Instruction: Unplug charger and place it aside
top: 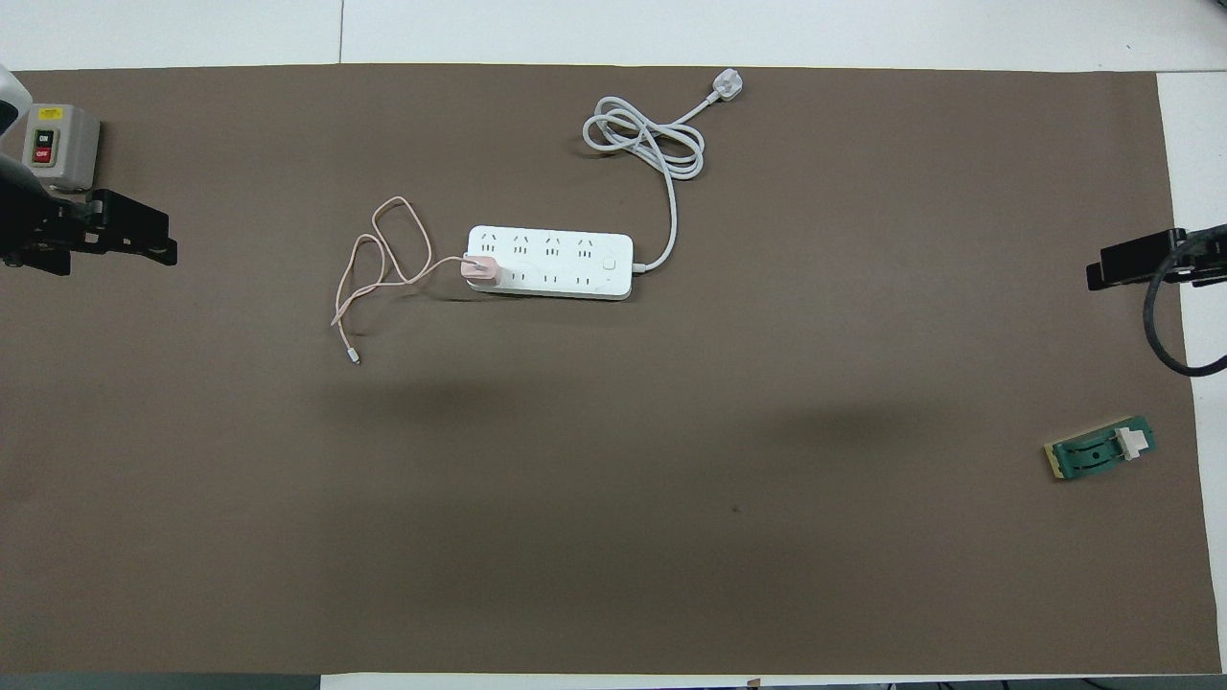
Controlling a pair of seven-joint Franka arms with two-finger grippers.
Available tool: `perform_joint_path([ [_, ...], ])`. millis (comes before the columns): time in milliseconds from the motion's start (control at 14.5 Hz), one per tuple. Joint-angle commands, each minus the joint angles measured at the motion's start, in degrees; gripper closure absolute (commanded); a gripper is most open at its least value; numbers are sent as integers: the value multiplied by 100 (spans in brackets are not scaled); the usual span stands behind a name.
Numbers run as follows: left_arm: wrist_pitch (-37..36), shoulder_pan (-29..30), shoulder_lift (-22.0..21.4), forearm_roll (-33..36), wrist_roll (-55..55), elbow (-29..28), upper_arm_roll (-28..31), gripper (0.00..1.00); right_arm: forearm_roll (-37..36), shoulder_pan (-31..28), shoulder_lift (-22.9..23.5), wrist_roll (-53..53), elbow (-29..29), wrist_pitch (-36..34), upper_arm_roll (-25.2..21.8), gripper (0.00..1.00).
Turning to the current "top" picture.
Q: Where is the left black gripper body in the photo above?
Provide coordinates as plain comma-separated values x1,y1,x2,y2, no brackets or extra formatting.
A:
0,153,98,279

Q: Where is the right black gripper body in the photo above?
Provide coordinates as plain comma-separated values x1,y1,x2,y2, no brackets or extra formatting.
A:
1173,223,1227,288

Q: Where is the pink charging cable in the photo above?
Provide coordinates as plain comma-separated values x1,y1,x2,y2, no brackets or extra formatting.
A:
332,196,467,366

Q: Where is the white power strip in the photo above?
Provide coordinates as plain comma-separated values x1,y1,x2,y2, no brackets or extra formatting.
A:
466,225,636,302

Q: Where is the brown table mat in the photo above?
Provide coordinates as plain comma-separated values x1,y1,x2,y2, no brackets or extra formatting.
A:
0,63,1222,676

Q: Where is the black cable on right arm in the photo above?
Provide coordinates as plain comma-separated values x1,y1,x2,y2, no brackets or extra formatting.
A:
1143,230,1227,378

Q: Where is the grey on-off switch box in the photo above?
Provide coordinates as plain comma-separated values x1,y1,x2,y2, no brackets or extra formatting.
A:
20,103,102,193

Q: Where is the green knife switch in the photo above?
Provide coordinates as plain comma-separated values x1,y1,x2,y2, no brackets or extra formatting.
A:
1043,415,1158,482

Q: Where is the white power cord with plug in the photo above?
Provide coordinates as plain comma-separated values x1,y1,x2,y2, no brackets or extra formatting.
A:
583,69,746,274

